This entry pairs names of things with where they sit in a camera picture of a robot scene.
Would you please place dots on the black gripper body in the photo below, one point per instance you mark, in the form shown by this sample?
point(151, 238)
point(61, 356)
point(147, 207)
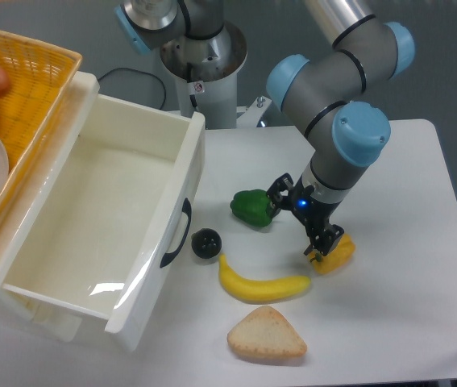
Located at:
point(312, 213)

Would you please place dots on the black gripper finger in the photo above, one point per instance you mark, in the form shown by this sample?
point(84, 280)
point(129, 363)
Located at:
point(323, 240)
point(278, 195)

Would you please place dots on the yellow toy pepper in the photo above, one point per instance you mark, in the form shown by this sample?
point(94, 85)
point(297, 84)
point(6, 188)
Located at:
point(340, 256)

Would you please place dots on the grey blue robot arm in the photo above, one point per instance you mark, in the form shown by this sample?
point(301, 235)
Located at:
point(321, 100)

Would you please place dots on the green toy pepper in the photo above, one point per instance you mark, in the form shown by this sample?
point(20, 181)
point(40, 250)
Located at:
point(252, 207)

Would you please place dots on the yellow toy banana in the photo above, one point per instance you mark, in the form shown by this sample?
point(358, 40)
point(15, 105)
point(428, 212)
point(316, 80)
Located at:
point(259, 291)

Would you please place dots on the dark purple toy mangosteen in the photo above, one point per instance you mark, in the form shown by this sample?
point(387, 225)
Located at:
point(206, 243)

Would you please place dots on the toy bread slice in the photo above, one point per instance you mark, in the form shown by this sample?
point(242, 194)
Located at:
point(266, 334)

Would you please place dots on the white plastic drawer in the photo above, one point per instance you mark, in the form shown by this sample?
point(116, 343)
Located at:
point(87, 239)

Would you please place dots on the yellow woven basket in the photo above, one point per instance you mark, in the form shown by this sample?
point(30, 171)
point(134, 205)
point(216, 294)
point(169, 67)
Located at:
point(39, 75)

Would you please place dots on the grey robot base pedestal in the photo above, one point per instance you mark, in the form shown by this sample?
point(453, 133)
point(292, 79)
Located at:
point(205, 73)

